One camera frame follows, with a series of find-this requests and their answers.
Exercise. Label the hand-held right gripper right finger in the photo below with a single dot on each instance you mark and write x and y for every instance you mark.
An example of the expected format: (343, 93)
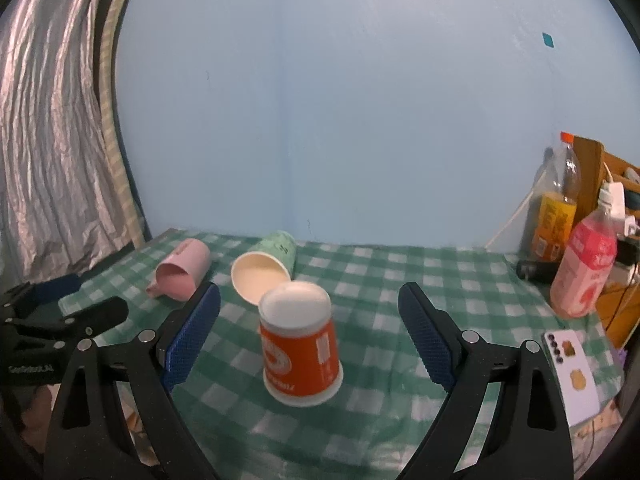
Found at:
(425, 335)

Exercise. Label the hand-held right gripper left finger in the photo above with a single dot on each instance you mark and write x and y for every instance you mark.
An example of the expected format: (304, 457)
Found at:
(192, 335)

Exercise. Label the orange paper cup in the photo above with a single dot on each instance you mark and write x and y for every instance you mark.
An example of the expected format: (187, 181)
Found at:
(300, 355)

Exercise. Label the orange soda bottle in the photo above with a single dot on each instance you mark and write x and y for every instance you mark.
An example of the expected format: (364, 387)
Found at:
(552, 220)

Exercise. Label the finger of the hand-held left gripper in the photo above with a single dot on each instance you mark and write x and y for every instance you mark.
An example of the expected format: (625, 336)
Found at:
(100, 312)
(55, 287)

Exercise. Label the silver curtain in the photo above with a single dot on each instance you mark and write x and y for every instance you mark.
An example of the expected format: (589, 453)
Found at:
(45, 135)

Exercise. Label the green paper cup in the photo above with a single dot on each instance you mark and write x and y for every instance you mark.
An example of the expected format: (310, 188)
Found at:
(275, 250)

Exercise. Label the pink drink bottle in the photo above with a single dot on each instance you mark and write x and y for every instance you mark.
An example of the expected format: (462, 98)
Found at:
(585, 270)

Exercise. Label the black cylindrical object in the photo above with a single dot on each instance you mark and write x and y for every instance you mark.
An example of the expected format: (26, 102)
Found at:
(535, 270)

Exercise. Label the green white checkered tablecloth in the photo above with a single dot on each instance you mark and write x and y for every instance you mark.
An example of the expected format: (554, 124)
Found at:
(370, 285)

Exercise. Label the white charger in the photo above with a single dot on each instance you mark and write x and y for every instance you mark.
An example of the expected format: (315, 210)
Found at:
(614, 200)

